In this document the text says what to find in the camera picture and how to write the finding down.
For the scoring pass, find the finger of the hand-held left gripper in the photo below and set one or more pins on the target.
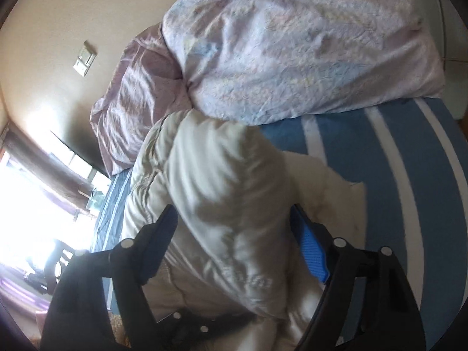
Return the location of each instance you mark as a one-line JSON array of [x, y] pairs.
[[215, 327]]

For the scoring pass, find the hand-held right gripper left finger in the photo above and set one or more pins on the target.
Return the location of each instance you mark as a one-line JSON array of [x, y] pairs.
[[159, 241]]

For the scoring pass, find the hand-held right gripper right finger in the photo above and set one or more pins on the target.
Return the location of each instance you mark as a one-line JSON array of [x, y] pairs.
[[310, 245]]

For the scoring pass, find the beige puffer jacket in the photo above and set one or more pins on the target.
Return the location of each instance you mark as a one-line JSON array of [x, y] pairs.
[[219, 190]]

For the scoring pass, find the blue striped bed sheet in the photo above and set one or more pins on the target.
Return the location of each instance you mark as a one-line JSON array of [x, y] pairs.
[[395, 190]]

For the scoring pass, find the dark chair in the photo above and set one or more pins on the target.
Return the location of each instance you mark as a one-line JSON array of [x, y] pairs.
[[58, 263]]

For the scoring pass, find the brown curtain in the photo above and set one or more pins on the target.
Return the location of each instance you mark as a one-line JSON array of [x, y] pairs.
[[40, 157]]

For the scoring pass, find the lilac crinkled duvet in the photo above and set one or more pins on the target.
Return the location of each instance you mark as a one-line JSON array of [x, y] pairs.
[[285, 44]]

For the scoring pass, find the white wall socket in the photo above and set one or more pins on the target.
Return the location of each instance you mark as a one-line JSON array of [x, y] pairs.
[[80, 67]]

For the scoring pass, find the white light switch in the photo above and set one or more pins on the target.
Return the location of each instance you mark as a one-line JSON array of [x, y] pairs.
[[87, 49]]

